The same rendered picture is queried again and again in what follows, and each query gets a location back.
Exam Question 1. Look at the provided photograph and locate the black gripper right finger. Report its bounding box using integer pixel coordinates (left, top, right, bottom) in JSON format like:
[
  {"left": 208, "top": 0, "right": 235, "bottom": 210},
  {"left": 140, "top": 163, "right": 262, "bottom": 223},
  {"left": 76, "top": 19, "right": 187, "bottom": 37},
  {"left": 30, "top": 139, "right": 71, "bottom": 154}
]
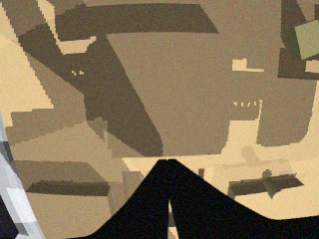
[{"left": 167, "top": 159, "right": 319, "bottom": 239}]

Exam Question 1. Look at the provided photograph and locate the tan puzzle board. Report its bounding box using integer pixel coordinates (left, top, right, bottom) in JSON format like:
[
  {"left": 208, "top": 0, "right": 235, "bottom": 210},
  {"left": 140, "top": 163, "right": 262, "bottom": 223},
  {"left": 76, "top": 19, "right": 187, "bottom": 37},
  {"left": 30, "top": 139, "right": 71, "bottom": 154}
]
[{"left": 0, "top": 0, "right": 319, "bottom": 239}]

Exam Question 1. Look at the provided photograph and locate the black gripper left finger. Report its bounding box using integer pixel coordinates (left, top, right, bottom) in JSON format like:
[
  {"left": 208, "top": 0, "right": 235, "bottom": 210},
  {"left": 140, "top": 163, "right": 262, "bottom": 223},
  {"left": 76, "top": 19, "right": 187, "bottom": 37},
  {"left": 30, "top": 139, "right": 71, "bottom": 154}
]
[{"left": 69, "top": 159, "right": 170, "bottom": 239}]

